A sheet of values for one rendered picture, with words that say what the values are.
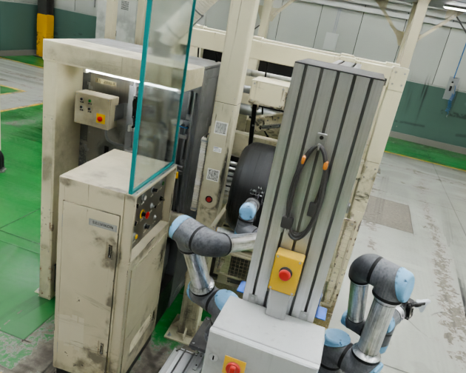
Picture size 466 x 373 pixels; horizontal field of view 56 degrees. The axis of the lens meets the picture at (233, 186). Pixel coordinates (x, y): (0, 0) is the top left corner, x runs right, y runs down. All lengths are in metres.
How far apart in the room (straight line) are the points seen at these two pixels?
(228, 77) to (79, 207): 1.05
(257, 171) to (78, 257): 1.04
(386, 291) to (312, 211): 0.55
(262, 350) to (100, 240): 1.15
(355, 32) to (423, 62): 1.76
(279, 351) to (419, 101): 10.62
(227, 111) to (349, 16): 9.37
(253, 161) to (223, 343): 1.28
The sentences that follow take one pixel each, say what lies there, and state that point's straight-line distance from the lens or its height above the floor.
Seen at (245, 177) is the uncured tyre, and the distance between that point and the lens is 2.40.
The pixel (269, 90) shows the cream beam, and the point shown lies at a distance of 2.70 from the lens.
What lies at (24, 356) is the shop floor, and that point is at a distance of 3.11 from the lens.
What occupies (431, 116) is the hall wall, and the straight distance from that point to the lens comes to 11.81.
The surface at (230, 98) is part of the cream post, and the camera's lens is 2.49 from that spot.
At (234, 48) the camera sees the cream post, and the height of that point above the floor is 1.95.
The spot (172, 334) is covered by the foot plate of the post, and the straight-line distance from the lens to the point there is 3.22.
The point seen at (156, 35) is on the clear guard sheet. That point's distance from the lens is 2.00.
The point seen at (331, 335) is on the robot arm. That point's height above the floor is 0.94.
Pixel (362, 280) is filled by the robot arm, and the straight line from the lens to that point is 1.80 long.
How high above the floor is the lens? 2.11
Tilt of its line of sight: 21 degrees down
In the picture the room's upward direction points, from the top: 11 degrees clockwise
